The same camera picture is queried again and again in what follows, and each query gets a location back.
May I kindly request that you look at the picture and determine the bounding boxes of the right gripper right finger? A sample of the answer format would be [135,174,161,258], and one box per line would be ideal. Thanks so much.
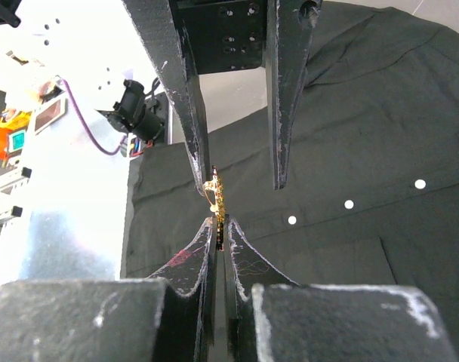
[223,216,297,361]

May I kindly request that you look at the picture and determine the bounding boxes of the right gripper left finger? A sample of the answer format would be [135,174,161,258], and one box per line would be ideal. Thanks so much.
[150,216,217,361]

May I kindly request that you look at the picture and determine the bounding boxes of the black button shirt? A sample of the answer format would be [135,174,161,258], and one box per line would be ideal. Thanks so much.
[124,0,459,362]

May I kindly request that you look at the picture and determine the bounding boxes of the aluminium frame rail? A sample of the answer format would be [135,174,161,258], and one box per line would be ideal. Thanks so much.
[0,167,32,226]

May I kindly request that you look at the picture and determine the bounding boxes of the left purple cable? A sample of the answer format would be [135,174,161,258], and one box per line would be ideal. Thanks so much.
[61,78,129,156]

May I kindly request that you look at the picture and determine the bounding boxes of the gold brooch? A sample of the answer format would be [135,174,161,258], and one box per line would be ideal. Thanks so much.
[203,166,226,250]

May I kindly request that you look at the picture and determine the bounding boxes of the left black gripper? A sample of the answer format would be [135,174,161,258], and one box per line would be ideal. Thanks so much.
[124,0,322,190]

